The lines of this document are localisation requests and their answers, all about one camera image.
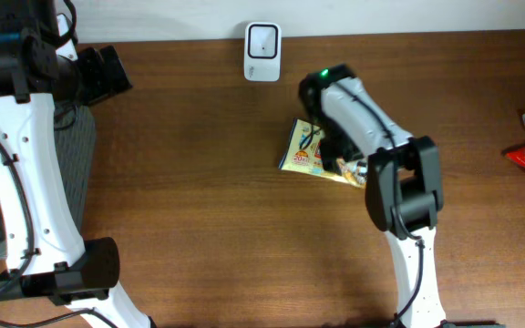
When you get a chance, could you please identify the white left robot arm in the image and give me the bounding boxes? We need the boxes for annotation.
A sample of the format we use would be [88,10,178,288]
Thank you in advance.
[0,1,153,327]

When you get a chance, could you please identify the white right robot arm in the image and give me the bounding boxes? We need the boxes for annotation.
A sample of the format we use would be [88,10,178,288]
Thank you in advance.
[299,65,447,327]

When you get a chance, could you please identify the yellow snack bag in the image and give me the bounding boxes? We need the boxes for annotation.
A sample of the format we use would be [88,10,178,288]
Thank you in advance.
[279,118,367,189]

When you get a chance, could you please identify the grey plastic mesh basket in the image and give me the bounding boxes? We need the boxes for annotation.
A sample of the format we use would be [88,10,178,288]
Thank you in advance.
[0,107,97,260]

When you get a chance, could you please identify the white barcode scanner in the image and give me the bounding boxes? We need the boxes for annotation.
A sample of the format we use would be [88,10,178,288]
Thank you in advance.
[243,22,282,82]

